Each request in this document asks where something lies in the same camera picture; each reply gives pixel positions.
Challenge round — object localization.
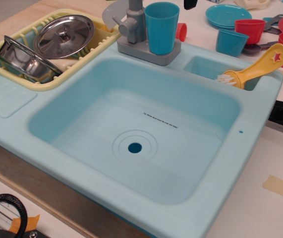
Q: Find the light blue toy sink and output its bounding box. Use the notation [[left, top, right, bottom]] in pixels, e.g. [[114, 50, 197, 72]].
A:
[[0, 43, 283, 238]]

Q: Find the red cup lying down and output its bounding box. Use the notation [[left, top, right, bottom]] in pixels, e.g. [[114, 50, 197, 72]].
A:
[[175, 23, 187, 42]]

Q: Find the tall teal plastic cup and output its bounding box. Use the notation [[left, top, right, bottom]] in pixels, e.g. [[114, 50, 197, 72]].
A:
[[144, 2, 179, 55]]

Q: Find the short teal plastic cup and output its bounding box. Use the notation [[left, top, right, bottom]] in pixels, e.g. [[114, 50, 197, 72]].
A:
[[216, 29, 249, 57]]

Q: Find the red plastic cup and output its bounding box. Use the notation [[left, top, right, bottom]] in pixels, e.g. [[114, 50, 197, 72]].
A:
[[234, 19, 266, 45]]

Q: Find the grey toy faucet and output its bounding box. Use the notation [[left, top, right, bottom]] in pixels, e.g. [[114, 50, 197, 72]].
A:
[[113, 0, 181, 65]]

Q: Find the grey plastic plate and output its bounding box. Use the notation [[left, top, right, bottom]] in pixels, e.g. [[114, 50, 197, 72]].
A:
[[102, 0, 129, 30]]

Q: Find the steel pot lid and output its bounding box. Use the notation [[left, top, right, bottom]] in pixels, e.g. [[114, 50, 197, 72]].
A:
[[33, 14, 95, 59]]

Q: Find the yellow dish rack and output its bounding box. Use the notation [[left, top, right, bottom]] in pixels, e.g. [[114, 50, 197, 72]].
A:
[[0, 8, 120, 91]]

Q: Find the black gripper tip top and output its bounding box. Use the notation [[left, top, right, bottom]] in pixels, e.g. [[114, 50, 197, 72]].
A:
[[183, 0, 198, 10]]

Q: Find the grey plastic spoon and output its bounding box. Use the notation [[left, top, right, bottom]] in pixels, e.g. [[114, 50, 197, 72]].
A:
[[242, 41, 278, 55]]

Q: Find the stack of teal plates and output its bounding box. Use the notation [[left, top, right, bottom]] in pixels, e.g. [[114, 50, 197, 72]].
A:
[[205, 4, 252, 29]]

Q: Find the steel pot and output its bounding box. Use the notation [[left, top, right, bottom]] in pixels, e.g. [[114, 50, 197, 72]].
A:
[[0, 36, 62, 84]]

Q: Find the yellow dish brush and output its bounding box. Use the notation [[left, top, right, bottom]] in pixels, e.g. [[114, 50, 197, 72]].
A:
[[215, 43, 283, 89]]

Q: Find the grey plastic utensil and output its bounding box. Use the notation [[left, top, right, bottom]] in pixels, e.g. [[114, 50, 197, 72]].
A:
[[264, 14, 283, 35]]

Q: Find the cream plastic object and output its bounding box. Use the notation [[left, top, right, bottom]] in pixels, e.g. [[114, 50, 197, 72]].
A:
[[234, 0, 271, 10]]

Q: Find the black braided cable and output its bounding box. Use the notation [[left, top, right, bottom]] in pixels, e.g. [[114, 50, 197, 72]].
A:
[[0, 193, 28, 235]]

